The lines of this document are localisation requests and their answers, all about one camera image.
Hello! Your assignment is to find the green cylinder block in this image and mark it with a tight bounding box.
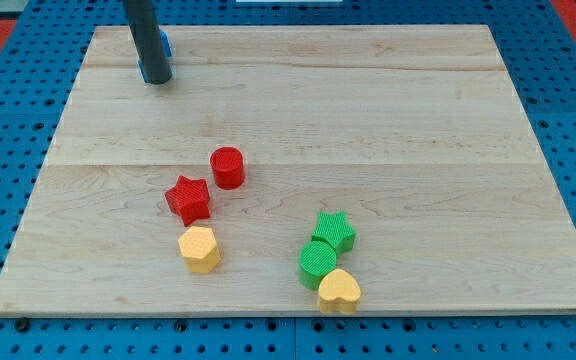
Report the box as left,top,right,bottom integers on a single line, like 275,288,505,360
298,241,337,290

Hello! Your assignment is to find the blue block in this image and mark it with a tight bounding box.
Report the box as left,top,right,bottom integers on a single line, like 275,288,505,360
137,28,173,83

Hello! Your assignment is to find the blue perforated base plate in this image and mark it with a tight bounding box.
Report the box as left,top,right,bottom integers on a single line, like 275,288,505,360
0,0,576,359

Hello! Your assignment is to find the yellow heart block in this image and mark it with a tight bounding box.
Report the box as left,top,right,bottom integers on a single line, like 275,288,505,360
317,268,362,315

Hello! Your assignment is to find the yellow hexagon block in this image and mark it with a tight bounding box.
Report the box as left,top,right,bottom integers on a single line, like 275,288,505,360
178,226,221,274

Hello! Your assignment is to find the light wooden board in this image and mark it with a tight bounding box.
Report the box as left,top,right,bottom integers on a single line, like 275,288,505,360
0,25,576,318

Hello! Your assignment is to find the green star block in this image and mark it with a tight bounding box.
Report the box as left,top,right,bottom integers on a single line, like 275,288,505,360
311,211,356,254

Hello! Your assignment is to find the red cylinder block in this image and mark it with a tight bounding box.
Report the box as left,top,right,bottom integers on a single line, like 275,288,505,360
210,146,245,190

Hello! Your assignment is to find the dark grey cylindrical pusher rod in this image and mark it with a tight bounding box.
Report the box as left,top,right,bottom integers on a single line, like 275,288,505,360
122,0,172,85

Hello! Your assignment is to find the red star block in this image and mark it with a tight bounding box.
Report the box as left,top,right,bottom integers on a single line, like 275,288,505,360
164,176,210,227

